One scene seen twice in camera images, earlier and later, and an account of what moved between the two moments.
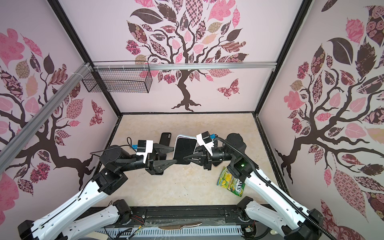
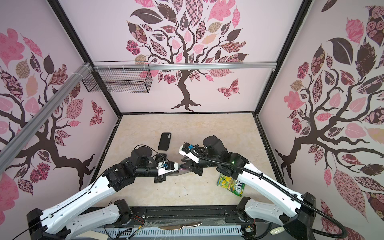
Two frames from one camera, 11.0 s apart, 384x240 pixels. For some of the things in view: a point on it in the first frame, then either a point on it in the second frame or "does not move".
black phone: x=165 y=138 does not move
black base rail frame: x=189 y=216 does not move
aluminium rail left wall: x=22 y=138 does not move
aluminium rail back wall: x=183 y=66 does not move
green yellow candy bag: x=228 y=181 does not move
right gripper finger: x=200 y=158 → x=187 y=165
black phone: x=184 y=147 → x=182 y=170
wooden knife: x=178 y=227 does not move
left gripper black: x=155 y=165 → x=160 y=178
